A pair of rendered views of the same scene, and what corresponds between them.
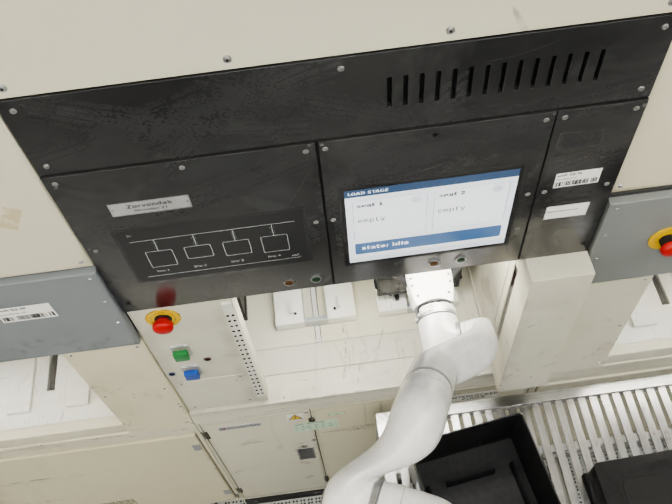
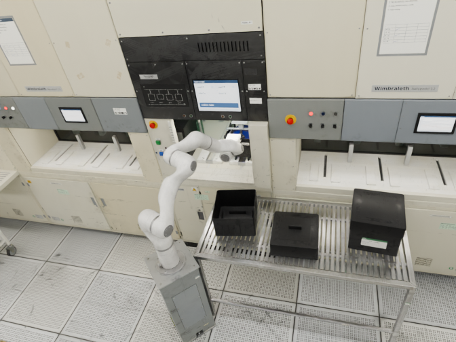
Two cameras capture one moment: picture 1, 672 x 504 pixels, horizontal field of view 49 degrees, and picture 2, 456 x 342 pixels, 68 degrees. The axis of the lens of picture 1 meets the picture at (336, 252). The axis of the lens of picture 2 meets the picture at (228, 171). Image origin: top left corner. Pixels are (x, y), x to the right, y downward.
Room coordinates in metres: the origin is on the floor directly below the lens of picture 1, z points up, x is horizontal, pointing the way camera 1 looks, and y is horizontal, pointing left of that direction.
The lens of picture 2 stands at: (-1.10, -0.87, 2.52)
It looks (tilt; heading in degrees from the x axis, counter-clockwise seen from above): 38 degrees down; 21
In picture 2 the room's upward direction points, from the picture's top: 9 degrees counter-clockwise
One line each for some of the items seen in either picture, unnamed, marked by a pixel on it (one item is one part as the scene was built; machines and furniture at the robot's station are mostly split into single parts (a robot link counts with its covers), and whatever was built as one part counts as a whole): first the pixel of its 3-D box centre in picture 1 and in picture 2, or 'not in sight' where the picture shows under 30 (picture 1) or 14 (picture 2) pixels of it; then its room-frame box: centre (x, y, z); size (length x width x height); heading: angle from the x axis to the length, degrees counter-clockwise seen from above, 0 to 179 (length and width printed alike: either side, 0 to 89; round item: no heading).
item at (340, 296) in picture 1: (312, 288); (212, 154); (1.01, 0.07, 0.89); 0.22 x 0.21 x 0.04; 1
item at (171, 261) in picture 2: not in sight; (167, 253); (0.02, 0.06, 0.85); 0.19 x 0.19 x 0.18
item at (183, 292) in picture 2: not in sight; (182, 294); (0.02, 0.06, 0.38); 0.28 x 0.28 x 0.76; 46
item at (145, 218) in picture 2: not in sight; (155, 228); (0.03, 0.09, 1.07); 0.19 x 0.12 x 0.24; 68
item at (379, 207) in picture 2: not in sight; (374, 221); (0.46, -1.15, 0.89); 0.29 x 0.29 x 0.25; 87
